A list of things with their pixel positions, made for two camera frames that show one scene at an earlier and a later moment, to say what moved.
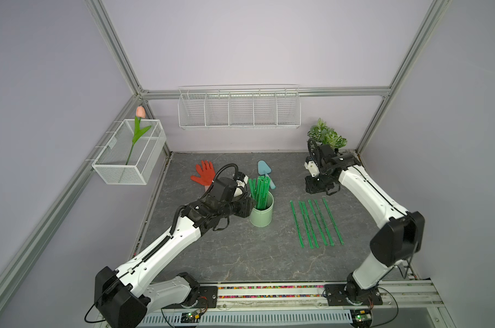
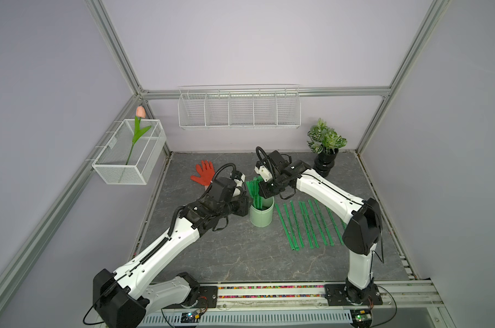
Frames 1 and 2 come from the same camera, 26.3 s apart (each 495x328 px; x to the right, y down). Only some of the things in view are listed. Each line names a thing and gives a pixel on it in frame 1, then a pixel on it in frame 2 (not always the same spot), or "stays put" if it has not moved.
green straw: (317, 221) stays put
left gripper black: (246, 207) stays put
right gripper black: (312, 188) → (264, 191)
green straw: (333, 221) stays put
